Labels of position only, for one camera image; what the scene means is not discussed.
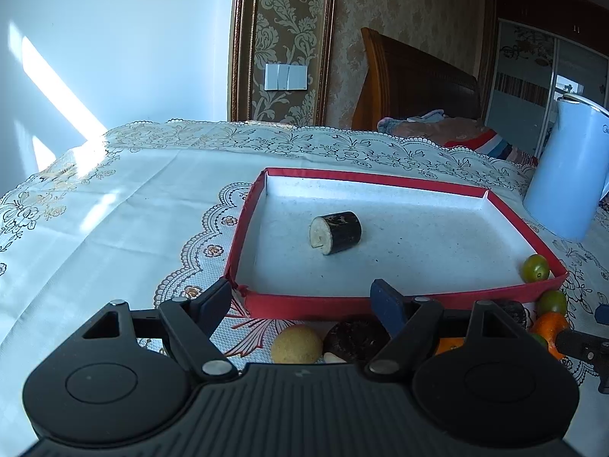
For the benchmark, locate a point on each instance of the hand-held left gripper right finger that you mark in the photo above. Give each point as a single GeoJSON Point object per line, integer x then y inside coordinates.
{"type": "Point", "coordinates": [388, 307]}

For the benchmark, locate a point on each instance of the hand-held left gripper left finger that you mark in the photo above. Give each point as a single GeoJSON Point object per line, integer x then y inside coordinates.
{"type": "Point", "coordinates": [216, 301]}

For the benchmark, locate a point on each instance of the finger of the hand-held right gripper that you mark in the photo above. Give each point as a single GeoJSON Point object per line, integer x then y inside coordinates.
{"type": "Point", "coordinates": [580, 346]}
{"type": "Point", "coordinates": [602, 317]}

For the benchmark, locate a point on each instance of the orange mandarin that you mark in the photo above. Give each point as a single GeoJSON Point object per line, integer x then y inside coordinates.
{"type": "Point", "coordinates": [449, 344]}
{"type": "Point", "coordinates": [548, 327]}

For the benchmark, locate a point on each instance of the red rimmed white tray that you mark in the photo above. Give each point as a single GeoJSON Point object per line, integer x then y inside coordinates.
{"type": "Point", "coordinates": [418, 262]}

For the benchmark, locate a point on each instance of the white peeled water chestnut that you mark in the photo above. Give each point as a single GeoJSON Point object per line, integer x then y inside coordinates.
{"type": "Point", "coordinates": [334, 357]}

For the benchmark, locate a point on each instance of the yellow round potato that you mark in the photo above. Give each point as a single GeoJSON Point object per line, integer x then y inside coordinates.
{"type": "Point", "coordinates": [296, 345]}

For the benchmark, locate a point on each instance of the green cherry tomato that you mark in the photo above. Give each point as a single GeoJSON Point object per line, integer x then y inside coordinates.
{"type": "Point", "coordinates": [552, 302]}
{"type": "Point", "coordinates": [539, 340]}
{"type": "Point", "coordinates": [535, 267]}

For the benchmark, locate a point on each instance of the white electric kettle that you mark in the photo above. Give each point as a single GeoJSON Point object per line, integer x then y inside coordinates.
{"type": "Point", "coordinates": [566, 166]}

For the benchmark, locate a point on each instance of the pink-tan blanket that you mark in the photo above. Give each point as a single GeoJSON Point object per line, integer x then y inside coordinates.
{"type": "Point", "coordinates": [428, 131]}

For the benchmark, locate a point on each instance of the red white blue striped pillow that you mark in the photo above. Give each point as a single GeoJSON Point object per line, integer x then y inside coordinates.
{"type": "Point", "coordinates": [499, 147]}

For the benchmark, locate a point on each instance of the wooden bed headboard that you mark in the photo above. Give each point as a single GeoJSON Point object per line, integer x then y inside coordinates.
{"type": "Point", "coordinates": [418, 85]}

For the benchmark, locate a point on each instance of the sliding door wardrobe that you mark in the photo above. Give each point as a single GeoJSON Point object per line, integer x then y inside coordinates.
{"type": "Point", "coordinates": [523, 81]}

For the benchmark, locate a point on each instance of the white wall light switch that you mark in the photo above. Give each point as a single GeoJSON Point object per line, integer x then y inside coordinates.
{"type": "Point", "coordinates": [286, 76]}

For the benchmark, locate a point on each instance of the gilded wall panel frame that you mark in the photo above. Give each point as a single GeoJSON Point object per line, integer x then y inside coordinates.
{"type": "Point", "coordinates": [285, 33]}

